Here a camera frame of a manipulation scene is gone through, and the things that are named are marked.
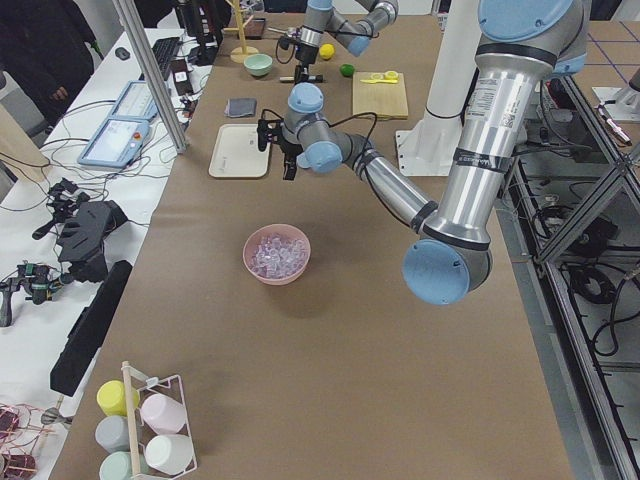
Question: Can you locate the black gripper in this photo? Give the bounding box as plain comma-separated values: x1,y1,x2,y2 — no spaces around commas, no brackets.
294,42,319,84
278,132,303,181

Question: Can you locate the steel muddler black tip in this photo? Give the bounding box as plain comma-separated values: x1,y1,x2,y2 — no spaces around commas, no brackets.
278,75,324,84

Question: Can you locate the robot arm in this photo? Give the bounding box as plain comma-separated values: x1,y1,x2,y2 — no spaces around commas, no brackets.
288,0,399,84
258,1,591,305

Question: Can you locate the pile of clear ice cubes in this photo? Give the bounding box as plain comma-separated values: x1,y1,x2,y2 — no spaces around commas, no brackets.
249,234,309,279

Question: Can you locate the pink cup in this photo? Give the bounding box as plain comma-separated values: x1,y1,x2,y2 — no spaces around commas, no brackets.
140,393,187,435

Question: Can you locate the yellow cup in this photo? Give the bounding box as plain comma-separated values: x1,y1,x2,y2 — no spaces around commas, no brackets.
96,380,127,416

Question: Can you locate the white cup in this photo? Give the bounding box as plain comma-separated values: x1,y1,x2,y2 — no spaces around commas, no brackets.
145,434,194,475

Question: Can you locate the grey cup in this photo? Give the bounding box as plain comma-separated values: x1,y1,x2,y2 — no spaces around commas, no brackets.
95,415,130,454

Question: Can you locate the mint cup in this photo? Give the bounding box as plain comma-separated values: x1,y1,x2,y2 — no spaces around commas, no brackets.
98,451,133,480

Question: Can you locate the mint green bowl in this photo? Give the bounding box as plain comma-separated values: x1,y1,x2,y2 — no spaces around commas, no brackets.
243,53,273,78

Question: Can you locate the green lime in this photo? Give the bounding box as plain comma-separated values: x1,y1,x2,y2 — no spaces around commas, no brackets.
339,64,355,78

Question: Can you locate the cream rabbit tray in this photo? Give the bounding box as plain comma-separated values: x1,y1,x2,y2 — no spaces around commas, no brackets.
208,124,270,179

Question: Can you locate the yellow plastic knife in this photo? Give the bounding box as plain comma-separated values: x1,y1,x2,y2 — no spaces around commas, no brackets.
359,78,399,84

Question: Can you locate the wooden mug tree stand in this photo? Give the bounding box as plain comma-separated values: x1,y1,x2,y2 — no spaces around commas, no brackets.
224,0,259,64

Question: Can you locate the grey folded cloth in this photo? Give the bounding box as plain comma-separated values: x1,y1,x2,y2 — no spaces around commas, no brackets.
224,97,257,118

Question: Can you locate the wooden cutting board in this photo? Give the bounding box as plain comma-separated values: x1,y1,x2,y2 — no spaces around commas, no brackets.
352,71,409,120

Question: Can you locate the pink bowl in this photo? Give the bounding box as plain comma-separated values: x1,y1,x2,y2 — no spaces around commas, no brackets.
243,224,311,286

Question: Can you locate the black keyboard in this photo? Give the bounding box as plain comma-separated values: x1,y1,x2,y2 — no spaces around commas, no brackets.
152,37,181,81

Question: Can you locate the blue teach pendant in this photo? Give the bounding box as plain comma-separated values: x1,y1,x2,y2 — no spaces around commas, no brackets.
78,117,150,169
111,80,158,121

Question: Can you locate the computer mouse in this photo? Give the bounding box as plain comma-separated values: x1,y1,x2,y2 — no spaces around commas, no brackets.
115,47,130,61

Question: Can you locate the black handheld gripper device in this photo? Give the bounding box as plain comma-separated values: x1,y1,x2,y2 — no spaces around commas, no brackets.
32,178,128,283

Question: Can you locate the black long bar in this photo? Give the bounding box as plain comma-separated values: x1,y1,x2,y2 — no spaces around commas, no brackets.
49,260,132,397

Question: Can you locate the small black handheld gripper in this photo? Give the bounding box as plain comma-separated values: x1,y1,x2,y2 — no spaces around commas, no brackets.
1,263,74,328

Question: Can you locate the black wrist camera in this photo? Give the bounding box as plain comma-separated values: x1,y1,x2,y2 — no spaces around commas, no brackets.
257,109,284,152

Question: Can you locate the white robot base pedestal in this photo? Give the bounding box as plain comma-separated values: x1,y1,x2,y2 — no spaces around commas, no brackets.
396,0,481,176

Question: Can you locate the aluminium frame post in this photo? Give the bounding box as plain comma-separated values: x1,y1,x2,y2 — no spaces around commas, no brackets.
112,0,187,154

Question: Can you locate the white wire cup rack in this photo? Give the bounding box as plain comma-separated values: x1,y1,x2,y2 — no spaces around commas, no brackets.
121,361,198,479

